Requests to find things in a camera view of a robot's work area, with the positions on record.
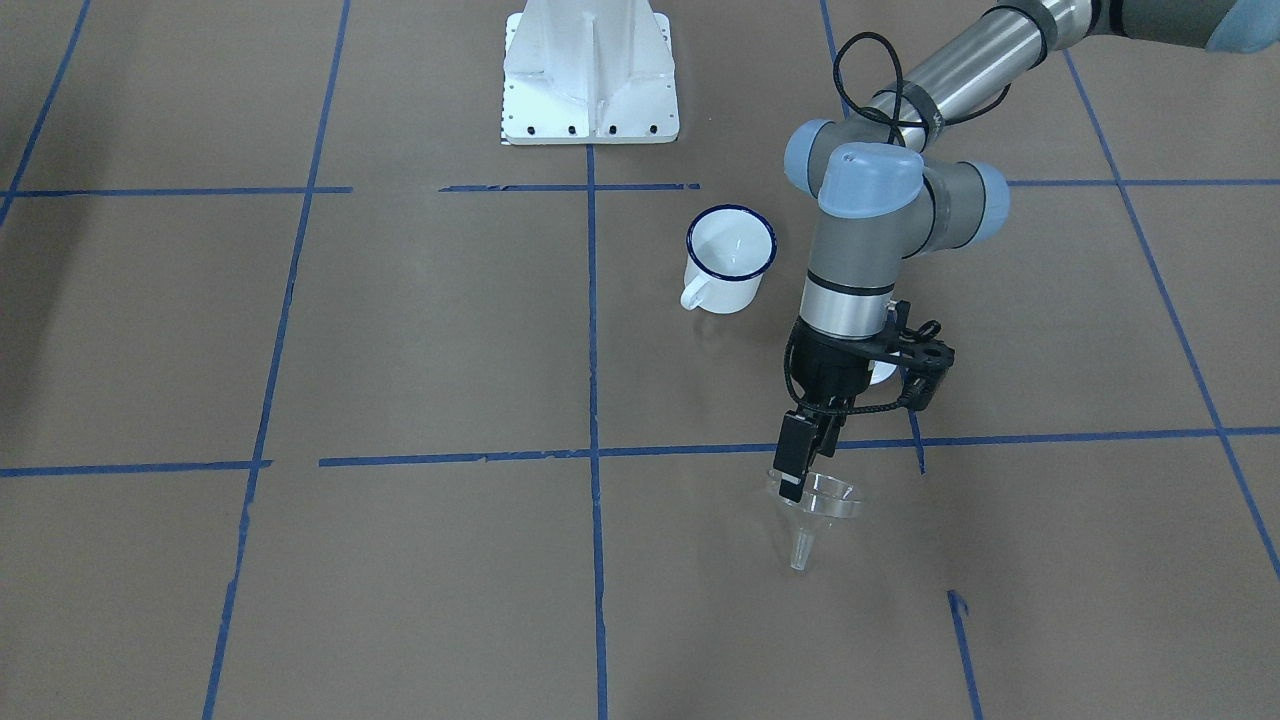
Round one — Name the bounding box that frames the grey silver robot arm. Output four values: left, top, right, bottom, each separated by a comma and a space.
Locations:
773, 1, 1277, 503

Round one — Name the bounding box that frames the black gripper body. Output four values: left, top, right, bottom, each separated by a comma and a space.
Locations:
787, 320, 899, 413

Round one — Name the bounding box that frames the white enamel mug blue rim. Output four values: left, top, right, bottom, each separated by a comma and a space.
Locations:
678, 204, 778, 315

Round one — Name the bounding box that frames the black braided cable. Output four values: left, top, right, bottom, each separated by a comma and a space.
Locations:
832, 32, 1012, 131

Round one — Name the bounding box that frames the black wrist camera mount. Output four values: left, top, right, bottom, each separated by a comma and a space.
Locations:
886, 300, 955, 413

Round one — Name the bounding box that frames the clear plastic funnel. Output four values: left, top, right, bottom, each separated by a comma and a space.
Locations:
768, 469, 867, 574

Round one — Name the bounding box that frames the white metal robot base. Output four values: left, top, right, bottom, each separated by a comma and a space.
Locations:
500, 1, 681, 146

